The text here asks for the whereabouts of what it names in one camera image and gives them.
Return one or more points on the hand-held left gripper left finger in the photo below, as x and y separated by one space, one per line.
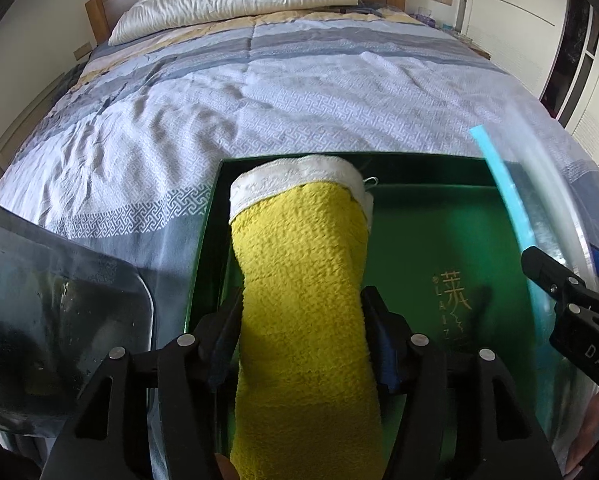
228 332

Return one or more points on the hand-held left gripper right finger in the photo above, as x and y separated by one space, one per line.
383 342

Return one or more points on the clear plastic bag blue edge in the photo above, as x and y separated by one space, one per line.
534 200

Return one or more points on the yellow towel with white edge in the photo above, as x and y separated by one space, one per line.
304 285

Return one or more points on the green box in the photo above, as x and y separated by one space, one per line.
429 240

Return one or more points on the clear grey plastic container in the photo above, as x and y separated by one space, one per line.
54 310

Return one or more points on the striped blue yellow blanket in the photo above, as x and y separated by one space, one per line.
279 90

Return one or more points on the white wardrobe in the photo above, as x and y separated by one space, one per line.
519 20

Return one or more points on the wooden bed headboard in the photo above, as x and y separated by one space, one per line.
99 15

